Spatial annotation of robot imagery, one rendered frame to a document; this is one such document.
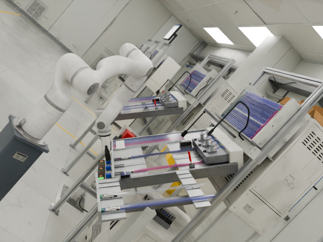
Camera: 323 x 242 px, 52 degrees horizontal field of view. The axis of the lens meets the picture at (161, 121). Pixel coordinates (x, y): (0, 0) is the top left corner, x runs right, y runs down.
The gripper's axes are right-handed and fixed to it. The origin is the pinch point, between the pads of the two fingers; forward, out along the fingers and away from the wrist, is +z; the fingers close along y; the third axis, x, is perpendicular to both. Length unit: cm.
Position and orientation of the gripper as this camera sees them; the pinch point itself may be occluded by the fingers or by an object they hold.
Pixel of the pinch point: (107, 157)
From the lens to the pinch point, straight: 214.4
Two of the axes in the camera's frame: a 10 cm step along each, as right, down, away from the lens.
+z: 0.8, 9.6, 2.8
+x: 9.9, -1.2, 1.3
